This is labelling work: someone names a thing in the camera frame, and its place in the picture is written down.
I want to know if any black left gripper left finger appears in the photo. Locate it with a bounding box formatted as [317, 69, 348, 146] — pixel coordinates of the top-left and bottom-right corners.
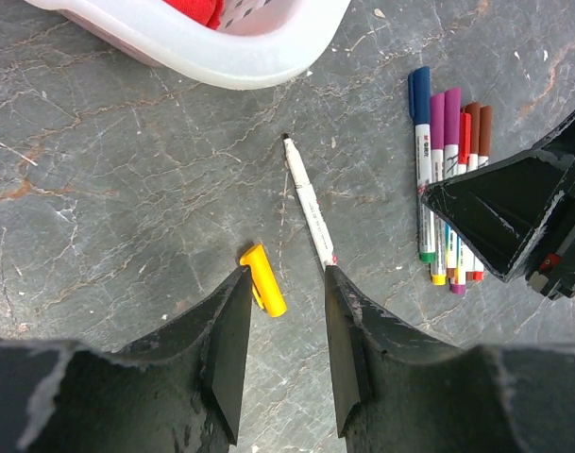
[119, 266, 252, 445]

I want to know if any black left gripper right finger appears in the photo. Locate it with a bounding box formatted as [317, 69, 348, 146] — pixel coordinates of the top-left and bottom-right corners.
[325, 265, 457, 438]

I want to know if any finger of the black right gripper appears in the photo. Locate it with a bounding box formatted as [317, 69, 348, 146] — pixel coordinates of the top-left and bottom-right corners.
[527, 192, 575, 300]
[422, 110, 575, 282]

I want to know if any yellow pen cap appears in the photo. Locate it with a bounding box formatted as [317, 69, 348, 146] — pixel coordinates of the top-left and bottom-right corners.
[239, 243, 287, 317]

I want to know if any red capped marker pen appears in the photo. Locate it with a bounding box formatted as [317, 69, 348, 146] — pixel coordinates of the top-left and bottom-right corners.
[457, 111, 471, 175]

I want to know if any brown capped marker pen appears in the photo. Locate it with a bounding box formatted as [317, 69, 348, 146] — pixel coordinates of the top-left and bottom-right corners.
[464, 102, 484, 281]

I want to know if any yellow capped marker pen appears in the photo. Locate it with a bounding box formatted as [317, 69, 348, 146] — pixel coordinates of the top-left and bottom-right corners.
[282, 133, 337, 269]

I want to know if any blue capped marker pen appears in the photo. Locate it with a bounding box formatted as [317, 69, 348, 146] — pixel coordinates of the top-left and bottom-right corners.
[408, 66, 436, 263]

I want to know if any white plastic basket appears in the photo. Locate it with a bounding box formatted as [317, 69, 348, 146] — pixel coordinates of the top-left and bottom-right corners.
[29, 0, 349, 90]

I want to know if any red printed cloth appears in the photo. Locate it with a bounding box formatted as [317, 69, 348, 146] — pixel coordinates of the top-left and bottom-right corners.
[164, 0, 225, 29]

